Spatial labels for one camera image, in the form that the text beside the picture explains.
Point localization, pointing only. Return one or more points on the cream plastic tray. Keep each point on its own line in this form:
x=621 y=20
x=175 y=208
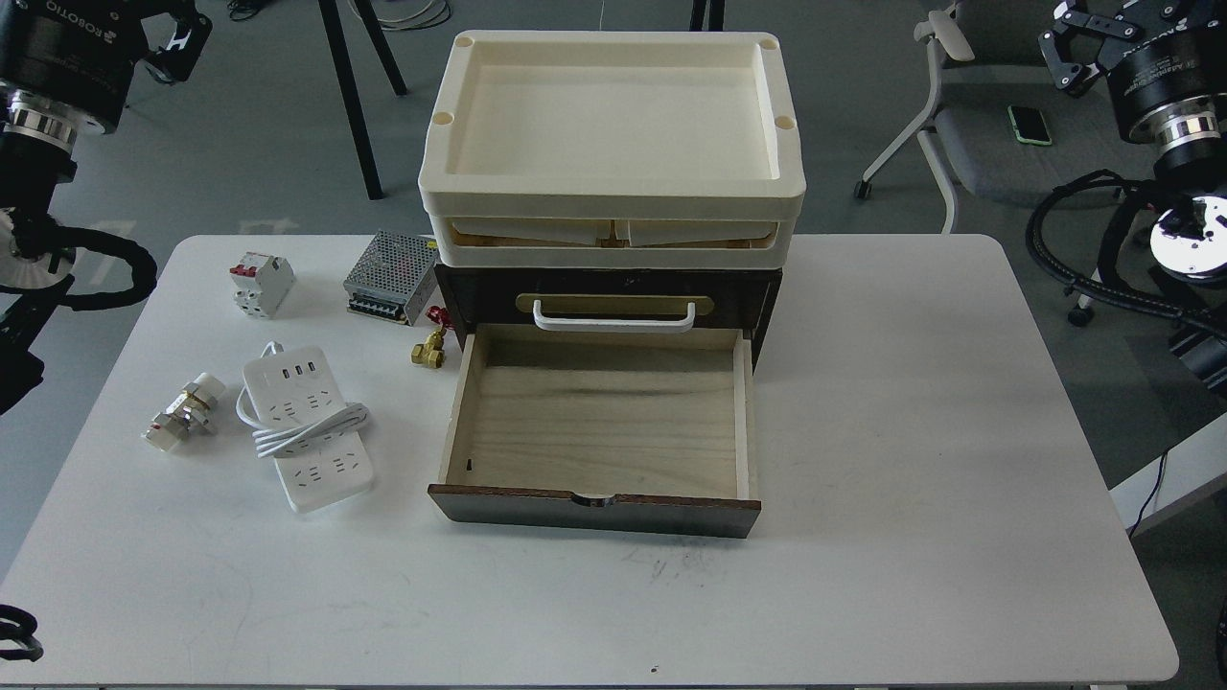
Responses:
x=558 y=243
x=614 y=125

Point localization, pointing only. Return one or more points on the brass valve red handle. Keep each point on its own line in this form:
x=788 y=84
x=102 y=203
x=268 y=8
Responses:
x=430 y=352

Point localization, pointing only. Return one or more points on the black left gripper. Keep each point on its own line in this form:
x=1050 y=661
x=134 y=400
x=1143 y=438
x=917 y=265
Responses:
x=84 y=53

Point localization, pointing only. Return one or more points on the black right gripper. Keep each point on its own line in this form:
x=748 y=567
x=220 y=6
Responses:
x=1154 y=54

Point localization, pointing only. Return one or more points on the black table leg stand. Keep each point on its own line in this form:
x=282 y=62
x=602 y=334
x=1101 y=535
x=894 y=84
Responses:
x=348 y=87

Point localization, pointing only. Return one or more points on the cream plastic tray top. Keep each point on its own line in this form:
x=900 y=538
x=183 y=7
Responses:
x=614 y=125

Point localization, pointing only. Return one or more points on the metal mesh power supply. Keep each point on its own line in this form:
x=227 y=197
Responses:
x=393 y=278

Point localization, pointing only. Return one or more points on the grey office chair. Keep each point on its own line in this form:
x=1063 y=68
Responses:
x=983 y=56

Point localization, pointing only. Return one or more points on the white drawer handle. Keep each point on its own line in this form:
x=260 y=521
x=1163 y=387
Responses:
x=610 y=326

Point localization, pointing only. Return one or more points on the open wooden drawer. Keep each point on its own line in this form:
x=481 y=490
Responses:
x=617 y=431

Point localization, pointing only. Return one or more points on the white red circuit breaker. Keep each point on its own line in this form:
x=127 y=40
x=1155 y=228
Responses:
x=262 y=283

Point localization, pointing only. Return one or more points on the cream plastic tray lower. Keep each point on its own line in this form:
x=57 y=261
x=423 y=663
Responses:
x=558 y=243

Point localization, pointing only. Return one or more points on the white power strip with cable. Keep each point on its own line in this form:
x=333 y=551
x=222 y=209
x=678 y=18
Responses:
x=299 y=419

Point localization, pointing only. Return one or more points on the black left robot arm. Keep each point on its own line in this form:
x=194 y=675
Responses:
x=38 y=252

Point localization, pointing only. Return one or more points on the green smartphone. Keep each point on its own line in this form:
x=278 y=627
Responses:
x=1029 y=125

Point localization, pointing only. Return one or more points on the white metal pipe fitting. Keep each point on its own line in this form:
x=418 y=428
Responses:
x=190 y=414

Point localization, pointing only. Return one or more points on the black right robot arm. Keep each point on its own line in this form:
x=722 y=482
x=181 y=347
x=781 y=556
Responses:
x=1186 y=192

